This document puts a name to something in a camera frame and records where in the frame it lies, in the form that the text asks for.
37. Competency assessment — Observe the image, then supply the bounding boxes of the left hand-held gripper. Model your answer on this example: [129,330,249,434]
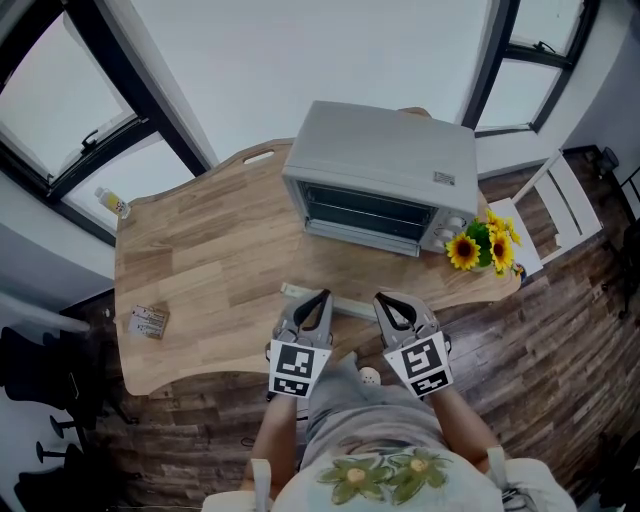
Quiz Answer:
[268,288,334,400]

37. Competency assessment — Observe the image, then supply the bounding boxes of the glass oven door with handle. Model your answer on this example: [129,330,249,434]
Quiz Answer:
[279,223,422,321]

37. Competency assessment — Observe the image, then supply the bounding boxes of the clear bottle with yellow label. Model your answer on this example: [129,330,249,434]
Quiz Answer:
[94,186,132,220]

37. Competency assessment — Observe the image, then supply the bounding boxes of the white shirt with green flowers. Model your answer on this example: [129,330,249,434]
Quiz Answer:
[199,434,579,512]

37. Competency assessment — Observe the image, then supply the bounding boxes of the grey toaster oven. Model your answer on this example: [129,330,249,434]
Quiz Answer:
[281,99,479,258]

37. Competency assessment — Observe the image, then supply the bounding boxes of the black-framed window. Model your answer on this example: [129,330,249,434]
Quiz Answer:
[460,0,601,139]
[0,0,219,249]

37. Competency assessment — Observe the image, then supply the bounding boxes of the yellow sunflower bouquet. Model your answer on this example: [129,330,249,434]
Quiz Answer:
[444,208,524,279]

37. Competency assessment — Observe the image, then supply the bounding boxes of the brown card with white label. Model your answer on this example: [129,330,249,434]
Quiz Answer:
[127,304,171,341]

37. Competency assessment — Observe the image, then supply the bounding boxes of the white wooden chair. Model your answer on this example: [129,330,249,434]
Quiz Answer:
[487,149,604,279]

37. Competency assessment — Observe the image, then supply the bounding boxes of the person's grey trousers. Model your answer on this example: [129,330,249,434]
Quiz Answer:
[302,352,446,464]

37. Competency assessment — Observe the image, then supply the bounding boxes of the small black waste bin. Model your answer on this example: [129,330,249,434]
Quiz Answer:
[597,146,622,177]

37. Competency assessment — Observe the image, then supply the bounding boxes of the person's right forearm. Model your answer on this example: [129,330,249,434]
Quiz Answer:
[429,387,501,474]

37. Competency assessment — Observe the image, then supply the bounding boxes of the person's left forearm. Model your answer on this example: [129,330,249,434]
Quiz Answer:
[242,394,300,491]

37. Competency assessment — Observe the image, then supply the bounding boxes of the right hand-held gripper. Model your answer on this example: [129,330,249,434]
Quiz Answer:
[373,292,454,400]

